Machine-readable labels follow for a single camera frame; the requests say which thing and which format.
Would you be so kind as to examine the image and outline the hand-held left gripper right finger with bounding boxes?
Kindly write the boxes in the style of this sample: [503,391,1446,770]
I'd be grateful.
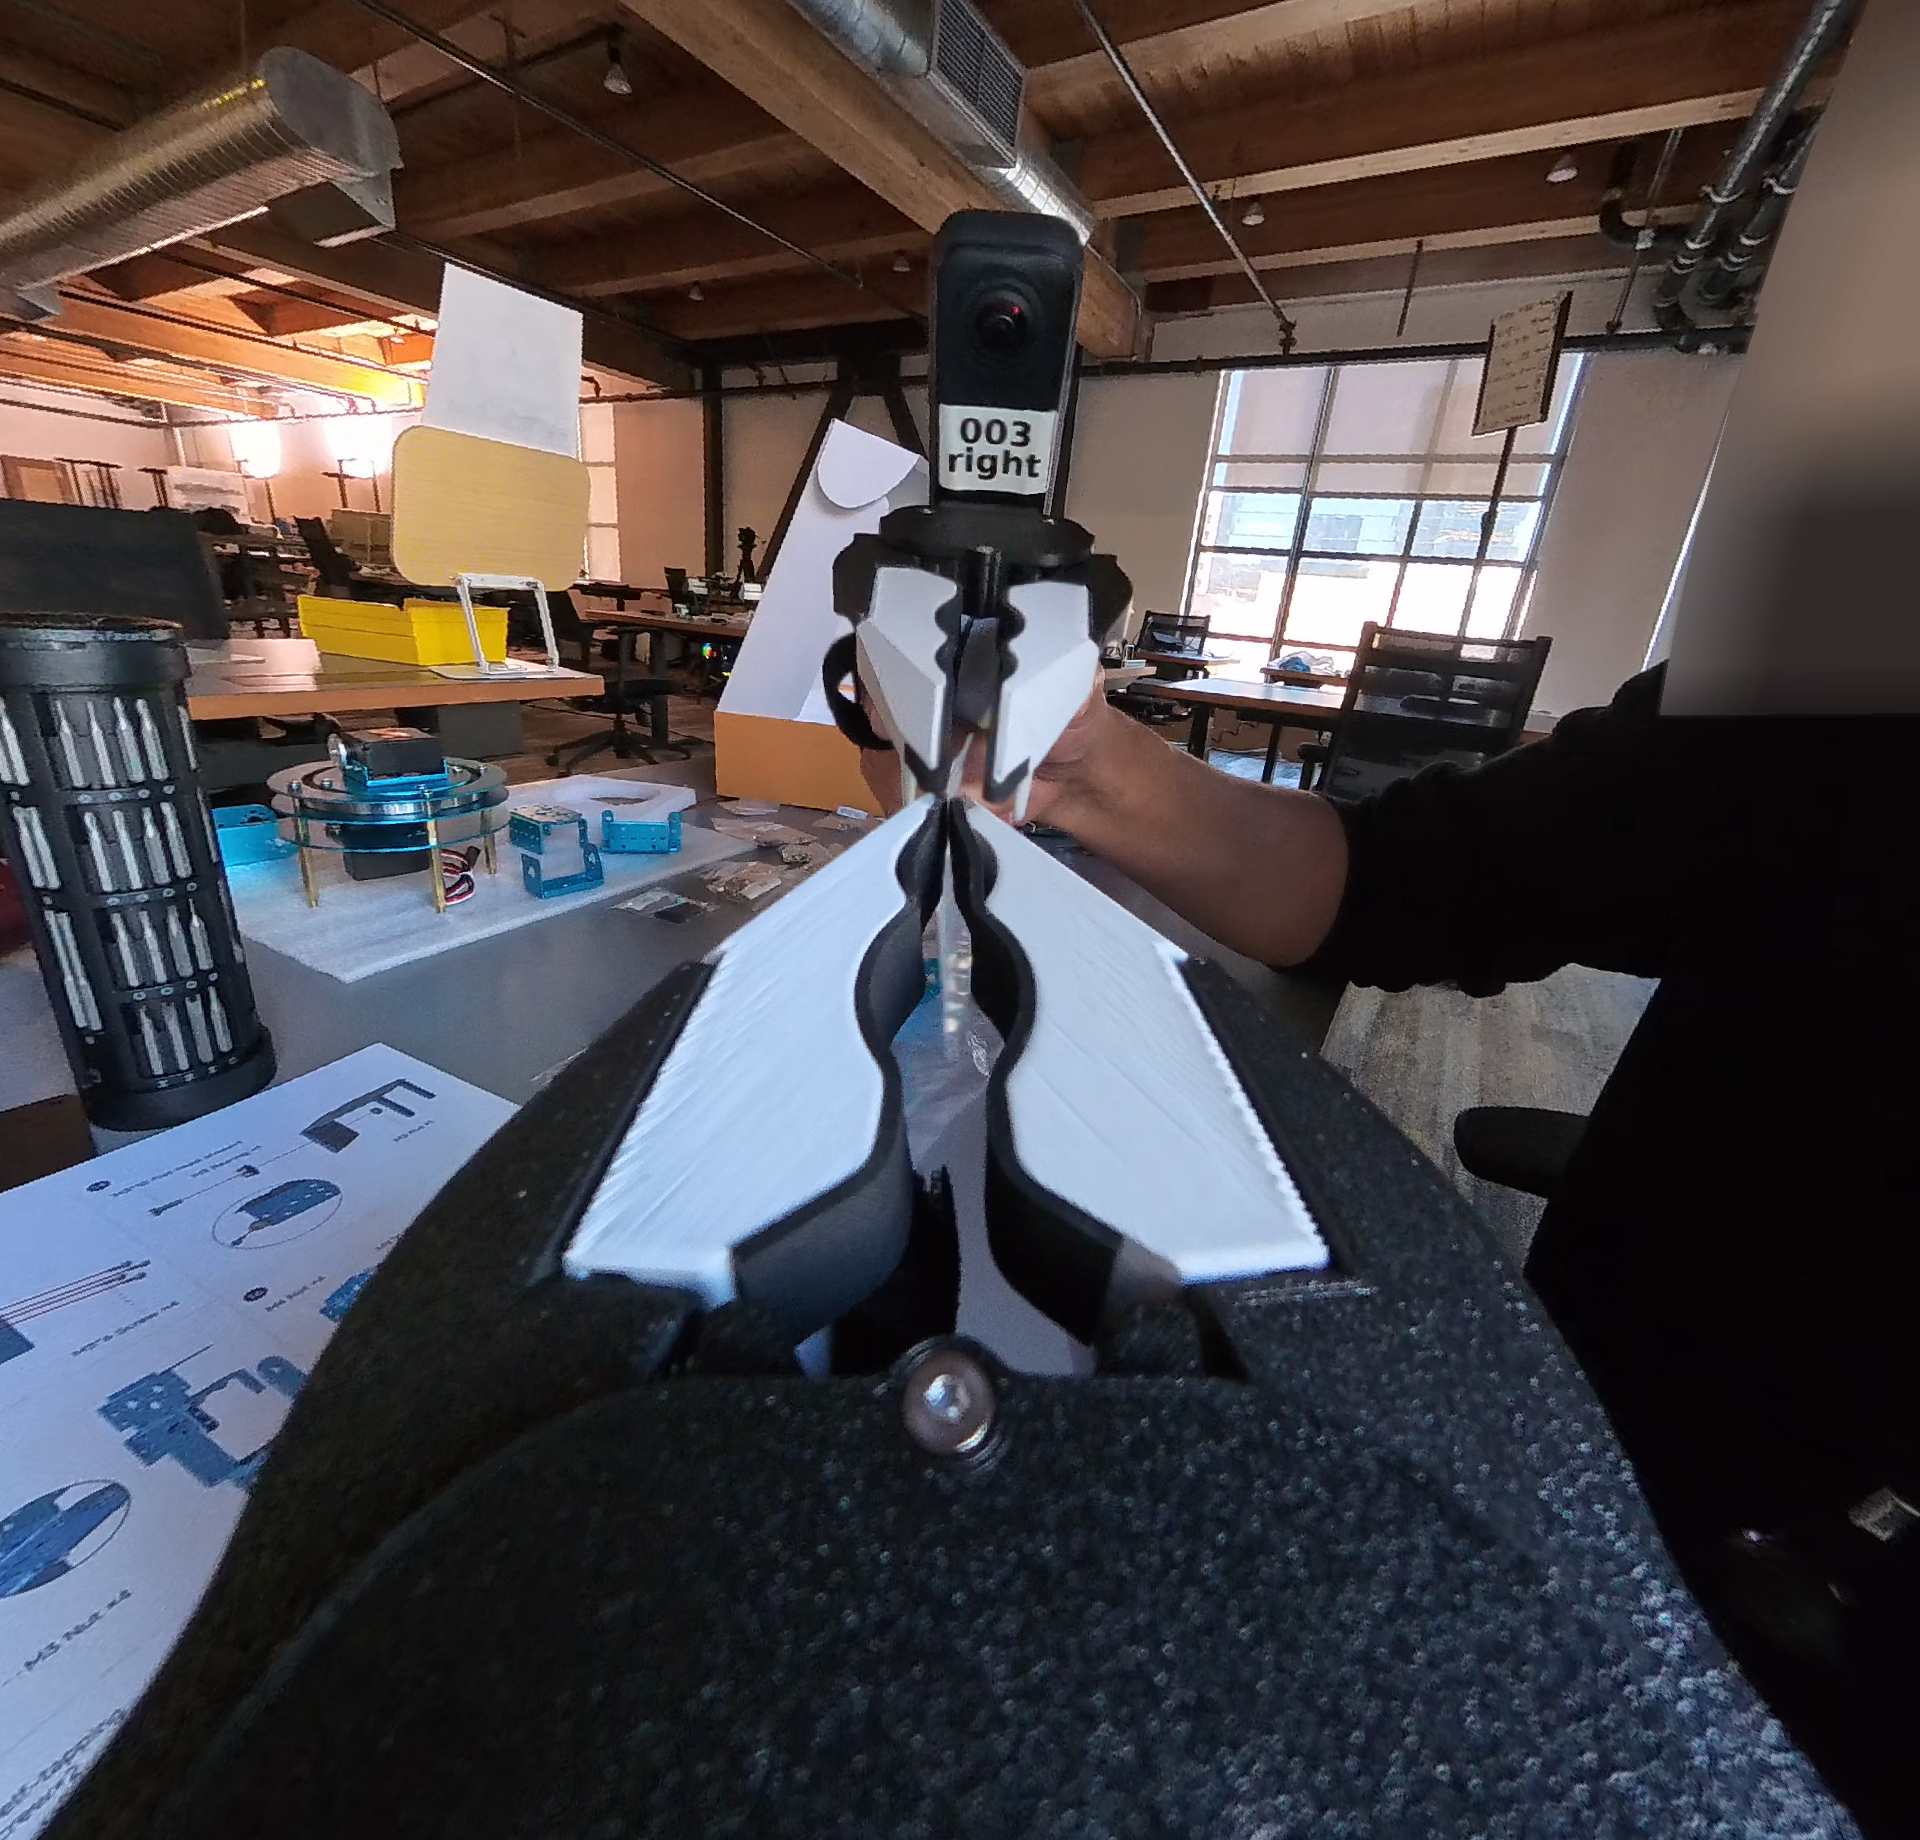
[949,802,1335,1343]

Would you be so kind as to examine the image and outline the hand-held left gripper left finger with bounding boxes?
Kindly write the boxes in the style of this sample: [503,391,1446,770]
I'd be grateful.
[562,797,961,1347]

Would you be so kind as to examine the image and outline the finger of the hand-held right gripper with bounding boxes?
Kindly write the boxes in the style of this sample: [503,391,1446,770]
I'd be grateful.
[980,576,1108,824]
[854,562,961,800]

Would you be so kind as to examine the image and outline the clear plastic parts bag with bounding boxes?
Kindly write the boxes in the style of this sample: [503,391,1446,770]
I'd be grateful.
[897,797,1005,1122]

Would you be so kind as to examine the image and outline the person's right forearm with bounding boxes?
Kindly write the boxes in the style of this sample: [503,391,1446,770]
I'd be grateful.
[1139,670,1920,995]

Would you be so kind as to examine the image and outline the grey desk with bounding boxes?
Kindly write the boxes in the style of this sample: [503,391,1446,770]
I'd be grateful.
[0,760,1353,1213]

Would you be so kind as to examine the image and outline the wood-edged neighbour desk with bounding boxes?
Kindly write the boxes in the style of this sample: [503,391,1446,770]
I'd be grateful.
[179,640,604,727]

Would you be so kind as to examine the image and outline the person's right hand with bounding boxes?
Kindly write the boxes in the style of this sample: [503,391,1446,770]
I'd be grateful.
[1033,663,1159,847]

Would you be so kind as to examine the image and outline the white and orange box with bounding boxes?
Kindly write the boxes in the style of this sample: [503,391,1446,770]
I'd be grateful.
[713,421,931,817]

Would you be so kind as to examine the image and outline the grey office table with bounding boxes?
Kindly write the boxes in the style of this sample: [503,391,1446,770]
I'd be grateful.
[1116,676,1353,764]

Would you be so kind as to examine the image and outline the large grid window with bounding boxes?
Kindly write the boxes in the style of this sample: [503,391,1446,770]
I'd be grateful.
[1191,363,1583,674]

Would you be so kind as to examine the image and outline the white foam sheet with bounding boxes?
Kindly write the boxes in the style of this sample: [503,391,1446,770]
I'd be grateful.
[231,775,781,983]

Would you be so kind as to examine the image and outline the round acrylic turntable base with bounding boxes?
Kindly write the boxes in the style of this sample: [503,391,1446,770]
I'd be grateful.
[267,727,511,916]

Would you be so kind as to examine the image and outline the white paper sheet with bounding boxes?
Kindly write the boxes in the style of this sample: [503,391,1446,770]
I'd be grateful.
[424,262,586,458]

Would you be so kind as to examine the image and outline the hanging paper sign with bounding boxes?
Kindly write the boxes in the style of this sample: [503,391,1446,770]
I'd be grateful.
[1471,292,1574,437]

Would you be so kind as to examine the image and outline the yellow plastic bins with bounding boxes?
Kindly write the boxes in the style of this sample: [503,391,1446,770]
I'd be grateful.
[298,595,511,666]

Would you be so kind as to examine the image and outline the robot kit instruction manual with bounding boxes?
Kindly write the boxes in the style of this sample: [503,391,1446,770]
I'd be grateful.
[0,1041,518,1840]

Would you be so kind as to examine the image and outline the black screwdriver bit holder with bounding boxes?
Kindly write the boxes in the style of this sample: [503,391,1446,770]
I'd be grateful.
[0,613,279,1133]

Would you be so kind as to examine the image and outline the person's torso and legs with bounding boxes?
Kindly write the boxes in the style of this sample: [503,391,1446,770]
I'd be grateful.
[1530,970,1920,1840]

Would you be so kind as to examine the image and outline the black ceiling pipes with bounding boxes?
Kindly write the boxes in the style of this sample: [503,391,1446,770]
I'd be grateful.
[1597,0,1895,358]

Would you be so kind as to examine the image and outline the black monitor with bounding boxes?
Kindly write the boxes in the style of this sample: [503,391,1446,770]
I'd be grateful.
[0,497,229,645]

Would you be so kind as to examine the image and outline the silver duct with vent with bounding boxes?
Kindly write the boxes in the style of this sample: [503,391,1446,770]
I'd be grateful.
[704,0,1141,358]

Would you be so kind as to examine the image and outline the blue metal u bracket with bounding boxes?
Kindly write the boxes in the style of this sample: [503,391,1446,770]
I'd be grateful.
[510,805,604,900]

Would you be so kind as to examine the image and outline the yellow board on wire stand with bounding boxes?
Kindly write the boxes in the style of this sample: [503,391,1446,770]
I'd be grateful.
[389,424,591,674]

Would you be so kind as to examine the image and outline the silver ventilation duct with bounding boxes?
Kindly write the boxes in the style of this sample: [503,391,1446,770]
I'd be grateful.
[0,48,404,320]

